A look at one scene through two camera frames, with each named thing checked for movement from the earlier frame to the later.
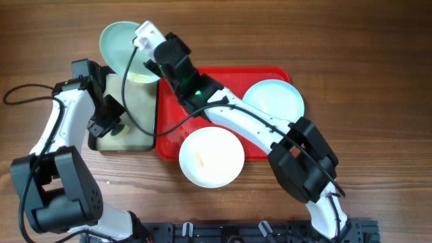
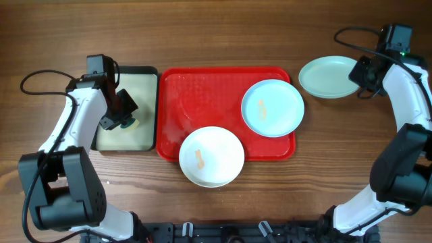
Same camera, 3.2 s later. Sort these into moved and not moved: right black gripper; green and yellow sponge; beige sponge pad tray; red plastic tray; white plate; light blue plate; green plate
Moved: green plate; right black gripper; green and yellow sponge
Not moved: light blue plate; red plastic tray; beige sponge pad tray; white plate
